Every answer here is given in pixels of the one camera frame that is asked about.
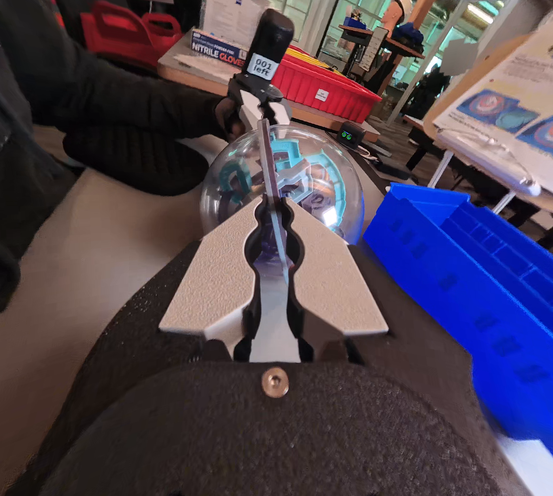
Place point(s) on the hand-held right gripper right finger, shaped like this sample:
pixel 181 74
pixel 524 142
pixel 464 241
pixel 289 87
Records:
pixel 337 289

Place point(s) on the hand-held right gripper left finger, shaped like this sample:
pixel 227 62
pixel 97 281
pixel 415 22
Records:
pixel 212 289

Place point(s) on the clear maze ball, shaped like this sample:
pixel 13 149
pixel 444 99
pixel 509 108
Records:
pixel 294 176

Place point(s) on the person's left forearm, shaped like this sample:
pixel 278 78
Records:
pixel 112 90

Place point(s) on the person's left hand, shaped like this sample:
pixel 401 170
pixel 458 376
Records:
pixel 229 116

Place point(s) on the yellow plastic bin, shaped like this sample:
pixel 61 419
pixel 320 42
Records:
pixel 302 54

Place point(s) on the glove box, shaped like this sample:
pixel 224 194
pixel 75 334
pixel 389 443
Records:
pixel 220 47

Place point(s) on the red plastic bin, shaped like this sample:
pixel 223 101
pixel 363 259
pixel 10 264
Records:
pixel 328 90

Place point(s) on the small black device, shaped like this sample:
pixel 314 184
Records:
pixel 350 135

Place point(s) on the red carry bag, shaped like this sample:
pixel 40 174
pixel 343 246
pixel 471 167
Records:
pixel 130 30

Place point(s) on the blue plastic tray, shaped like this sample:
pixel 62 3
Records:
pixel 475 280

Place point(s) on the black mesh chair seat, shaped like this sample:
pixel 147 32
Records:
pixel 138 159

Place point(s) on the person's black clothing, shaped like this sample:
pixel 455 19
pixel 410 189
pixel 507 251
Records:
pixel 26 202

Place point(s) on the instruction sheet board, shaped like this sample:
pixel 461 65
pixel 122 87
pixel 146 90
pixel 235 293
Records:
pixel 501 107

